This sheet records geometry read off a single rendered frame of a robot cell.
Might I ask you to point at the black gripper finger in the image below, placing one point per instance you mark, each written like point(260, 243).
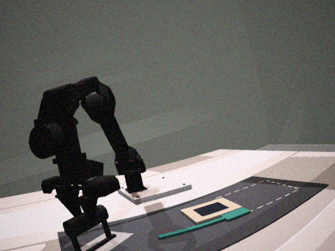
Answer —
point(70, 201)
point(88, 205)

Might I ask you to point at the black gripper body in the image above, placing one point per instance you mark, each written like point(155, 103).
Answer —
point(72, 171)

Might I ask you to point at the cream tile with dark square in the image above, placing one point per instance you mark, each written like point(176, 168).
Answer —
point(210, 210)

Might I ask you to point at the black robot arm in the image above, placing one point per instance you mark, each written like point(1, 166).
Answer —
point(55, 129)

